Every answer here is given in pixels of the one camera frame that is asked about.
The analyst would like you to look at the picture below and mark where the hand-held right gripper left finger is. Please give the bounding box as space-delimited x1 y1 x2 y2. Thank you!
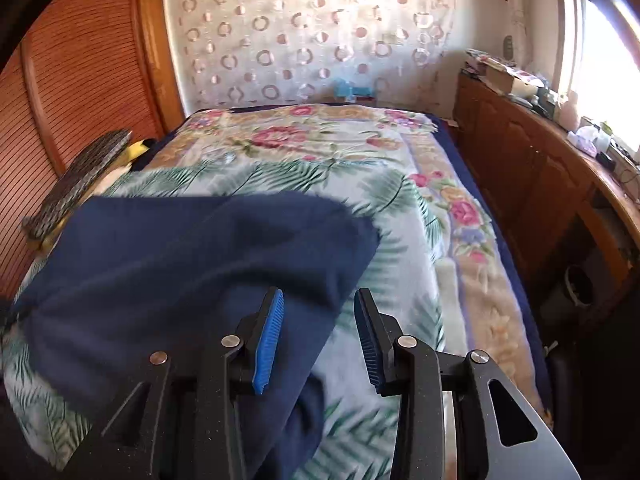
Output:
60 287 285 480

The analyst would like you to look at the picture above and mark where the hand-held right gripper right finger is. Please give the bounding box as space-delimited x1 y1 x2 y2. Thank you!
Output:
354 288 583 480

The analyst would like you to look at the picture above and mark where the navy t-shirt with orange print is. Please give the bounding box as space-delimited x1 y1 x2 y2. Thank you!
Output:
10 192 381 480

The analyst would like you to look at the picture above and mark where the navy bed sheet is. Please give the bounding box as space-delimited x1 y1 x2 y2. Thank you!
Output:
150 102 553 411

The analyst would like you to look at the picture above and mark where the black waste bin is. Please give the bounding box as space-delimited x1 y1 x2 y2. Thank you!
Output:
562 264 596 307

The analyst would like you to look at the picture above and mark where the wooden cabinet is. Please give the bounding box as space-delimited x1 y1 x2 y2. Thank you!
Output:
452 72 640 321

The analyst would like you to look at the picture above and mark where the dark medallion patterned pillow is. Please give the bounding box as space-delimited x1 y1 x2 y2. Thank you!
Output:
22 129 133 241

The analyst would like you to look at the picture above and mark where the light blue box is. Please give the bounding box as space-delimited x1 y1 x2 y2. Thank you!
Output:
332 77 375 102

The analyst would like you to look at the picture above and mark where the open cardboard box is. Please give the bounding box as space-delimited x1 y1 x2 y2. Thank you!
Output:
486 63 546 96

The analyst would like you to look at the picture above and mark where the stack of books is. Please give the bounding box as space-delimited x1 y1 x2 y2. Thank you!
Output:
465 49 507 78

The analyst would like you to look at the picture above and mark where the white plastic bottle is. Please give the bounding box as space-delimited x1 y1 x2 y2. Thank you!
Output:
557 92 581 132

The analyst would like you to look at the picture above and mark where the sheer curtain with circle pattern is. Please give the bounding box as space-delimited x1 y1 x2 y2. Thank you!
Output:
165 0 458 111

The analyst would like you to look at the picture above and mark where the wooden slatted wardrobe door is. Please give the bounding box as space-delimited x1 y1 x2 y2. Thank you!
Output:
0 0 186 301

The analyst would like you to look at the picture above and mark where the bright window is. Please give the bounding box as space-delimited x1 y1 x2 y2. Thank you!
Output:
555 0 640 161

